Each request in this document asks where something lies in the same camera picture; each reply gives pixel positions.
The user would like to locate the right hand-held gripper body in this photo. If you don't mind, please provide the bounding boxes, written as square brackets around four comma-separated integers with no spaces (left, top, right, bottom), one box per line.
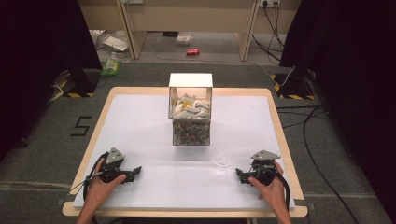
[247,149,282,187]

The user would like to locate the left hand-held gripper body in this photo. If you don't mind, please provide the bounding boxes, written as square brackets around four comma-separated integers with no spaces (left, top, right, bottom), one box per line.
[98,147,127,184]

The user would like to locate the person's right hand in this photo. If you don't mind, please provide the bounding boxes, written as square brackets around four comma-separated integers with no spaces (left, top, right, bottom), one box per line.
[247,161,286,217]

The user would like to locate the person's left hand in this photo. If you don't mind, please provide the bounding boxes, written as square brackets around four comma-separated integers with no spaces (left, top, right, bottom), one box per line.
[84,158,127,215]

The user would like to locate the clear plastic cup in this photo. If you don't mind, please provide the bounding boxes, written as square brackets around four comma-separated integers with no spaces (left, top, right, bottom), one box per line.
[211,147,233,175]

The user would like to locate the white table mat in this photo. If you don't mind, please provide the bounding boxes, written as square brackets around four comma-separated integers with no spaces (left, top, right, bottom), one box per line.
[73,93,296,210]

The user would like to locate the wooden table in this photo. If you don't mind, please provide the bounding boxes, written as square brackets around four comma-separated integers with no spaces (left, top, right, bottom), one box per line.
[62,86,309,219]

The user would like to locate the pile of dark patterned packets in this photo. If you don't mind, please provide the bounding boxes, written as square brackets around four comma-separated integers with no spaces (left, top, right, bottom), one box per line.
[173,119,211,147]

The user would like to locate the pile of white tea bags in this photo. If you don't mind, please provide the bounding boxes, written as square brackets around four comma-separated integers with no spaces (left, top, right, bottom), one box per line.
[171,92,211,121]

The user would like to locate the striped black stand base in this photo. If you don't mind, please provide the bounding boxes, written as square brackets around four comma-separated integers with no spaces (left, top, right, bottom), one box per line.
[51,68,101,99]
[270,72,316,101]

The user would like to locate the green plastic packet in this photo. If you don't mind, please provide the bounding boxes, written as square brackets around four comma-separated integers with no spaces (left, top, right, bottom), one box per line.
[100,58,121,77]

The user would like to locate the clear box with white lid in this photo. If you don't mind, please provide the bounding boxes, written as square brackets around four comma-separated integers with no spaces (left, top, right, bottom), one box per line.
[167,72,215,147]

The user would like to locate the crumpled silver wrapping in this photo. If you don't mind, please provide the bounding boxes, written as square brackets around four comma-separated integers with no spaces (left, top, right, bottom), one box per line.
[89,29,132,62]

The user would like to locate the black curtain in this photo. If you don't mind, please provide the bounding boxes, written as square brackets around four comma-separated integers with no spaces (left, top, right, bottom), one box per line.
[0,0,103,162]
[278,0,396,224]

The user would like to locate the clear plastic bag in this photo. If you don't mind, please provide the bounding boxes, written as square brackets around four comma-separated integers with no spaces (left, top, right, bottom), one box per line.
[175,33,194,48]

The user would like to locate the light wooden desk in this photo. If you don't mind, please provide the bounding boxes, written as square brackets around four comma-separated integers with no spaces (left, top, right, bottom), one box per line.
[78,0,303,62]

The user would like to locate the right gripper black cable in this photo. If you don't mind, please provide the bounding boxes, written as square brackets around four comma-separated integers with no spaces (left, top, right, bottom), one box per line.
[248,162,291,213]

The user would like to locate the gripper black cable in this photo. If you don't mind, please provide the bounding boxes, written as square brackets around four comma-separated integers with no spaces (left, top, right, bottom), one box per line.
[68,151,110,224]
[248,162,291,213]

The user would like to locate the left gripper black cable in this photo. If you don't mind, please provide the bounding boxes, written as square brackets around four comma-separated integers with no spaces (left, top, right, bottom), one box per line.
[68,151,110,224]

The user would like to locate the black floor cable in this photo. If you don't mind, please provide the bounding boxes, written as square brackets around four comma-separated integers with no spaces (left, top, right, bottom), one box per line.
[276,104,362,224]

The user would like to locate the black wall cables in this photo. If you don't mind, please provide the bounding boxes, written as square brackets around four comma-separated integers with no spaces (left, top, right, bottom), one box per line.
[251,2,286,63]

